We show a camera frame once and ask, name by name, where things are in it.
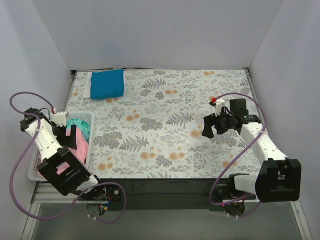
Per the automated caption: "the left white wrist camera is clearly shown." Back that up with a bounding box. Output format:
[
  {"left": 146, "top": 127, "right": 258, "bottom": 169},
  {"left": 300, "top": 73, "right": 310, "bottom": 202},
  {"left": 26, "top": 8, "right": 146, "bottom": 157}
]
[{"left": 51, "top": 111, "right": 69, "bottom": 127}]

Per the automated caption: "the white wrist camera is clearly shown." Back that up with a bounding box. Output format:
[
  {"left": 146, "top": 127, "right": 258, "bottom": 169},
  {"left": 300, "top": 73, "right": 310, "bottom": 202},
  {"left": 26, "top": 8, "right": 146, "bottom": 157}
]
[
  {"left": 51, "top": 111, "right": 69, "bottom": 127},
  {"left": 209, "top": 97, "right": 226, "bottom": 116}
]

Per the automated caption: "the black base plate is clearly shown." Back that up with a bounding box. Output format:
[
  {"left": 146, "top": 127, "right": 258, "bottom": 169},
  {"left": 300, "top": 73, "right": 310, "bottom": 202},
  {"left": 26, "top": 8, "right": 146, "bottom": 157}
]
[{"left": 77, "top": 177, "right": 257, "bottom": 212}]

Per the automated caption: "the pink t shirt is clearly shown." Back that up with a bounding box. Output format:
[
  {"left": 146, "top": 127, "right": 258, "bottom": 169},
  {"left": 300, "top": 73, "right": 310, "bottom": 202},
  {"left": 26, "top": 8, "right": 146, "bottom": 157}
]
[{"left": 37, "top": 127, "right": 90, "bottom": 176}]

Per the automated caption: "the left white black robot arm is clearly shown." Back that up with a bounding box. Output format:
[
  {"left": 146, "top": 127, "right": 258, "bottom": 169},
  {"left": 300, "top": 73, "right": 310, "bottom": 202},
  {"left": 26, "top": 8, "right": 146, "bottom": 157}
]
[{"left": 20, "top": 107, "right": 107, "bottom": 200}]

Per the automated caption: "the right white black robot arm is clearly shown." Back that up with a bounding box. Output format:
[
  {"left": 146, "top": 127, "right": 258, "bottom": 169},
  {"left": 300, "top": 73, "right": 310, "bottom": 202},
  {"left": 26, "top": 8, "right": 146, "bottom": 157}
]
[{"left": 202, "top": 98, "right": 302, "bottom": 203}]

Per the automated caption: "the white plastic laundry basket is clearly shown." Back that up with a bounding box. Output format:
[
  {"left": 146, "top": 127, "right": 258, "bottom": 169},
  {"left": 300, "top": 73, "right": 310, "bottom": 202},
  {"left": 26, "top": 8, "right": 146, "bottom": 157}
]
[{"left": 27, "top": 111, "right": 95, "bottom": 182}]

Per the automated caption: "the aluminium frame rail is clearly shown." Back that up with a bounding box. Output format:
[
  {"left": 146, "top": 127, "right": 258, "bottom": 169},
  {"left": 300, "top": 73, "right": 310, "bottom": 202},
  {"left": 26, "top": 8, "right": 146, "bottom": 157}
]
[{"left": 31, "top": 182, "right": 77, "bottom": 203}]

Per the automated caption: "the floral table cloth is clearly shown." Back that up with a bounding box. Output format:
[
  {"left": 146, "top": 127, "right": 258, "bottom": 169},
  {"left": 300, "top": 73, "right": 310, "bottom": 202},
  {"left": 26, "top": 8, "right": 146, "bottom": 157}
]
[{"left": 67, "top": 69, "right": 260, "bottom": 178}]

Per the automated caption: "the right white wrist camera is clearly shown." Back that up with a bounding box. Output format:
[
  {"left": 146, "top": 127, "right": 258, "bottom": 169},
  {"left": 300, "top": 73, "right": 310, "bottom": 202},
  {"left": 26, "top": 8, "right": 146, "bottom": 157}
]
[{"left": 209, "top": 97, "right": 226, "bottom": 116}]

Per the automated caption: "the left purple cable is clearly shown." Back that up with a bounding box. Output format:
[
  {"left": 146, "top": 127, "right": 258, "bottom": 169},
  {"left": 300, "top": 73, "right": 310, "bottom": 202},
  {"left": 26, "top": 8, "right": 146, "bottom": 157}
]
[{"left": 9, "top": 92, "right": 127, "bottom": 224}]

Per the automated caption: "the folded blue t shirt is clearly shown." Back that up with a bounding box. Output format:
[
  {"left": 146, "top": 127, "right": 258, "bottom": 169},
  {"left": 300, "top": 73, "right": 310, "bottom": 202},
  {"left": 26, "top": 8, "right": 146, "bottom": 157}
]
[{"left": 90, "top": 69, "right": 125, "bottom": 100}]

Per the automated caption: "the teal t shirt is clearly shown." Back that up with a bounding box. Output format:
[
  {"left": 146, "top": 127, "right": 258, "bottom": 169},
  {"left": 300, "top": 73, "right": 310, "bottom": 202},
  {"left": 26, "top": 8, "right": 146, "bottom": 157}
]
[{"left": 66, "top": 118, "right": 91, "bottom": 142}]

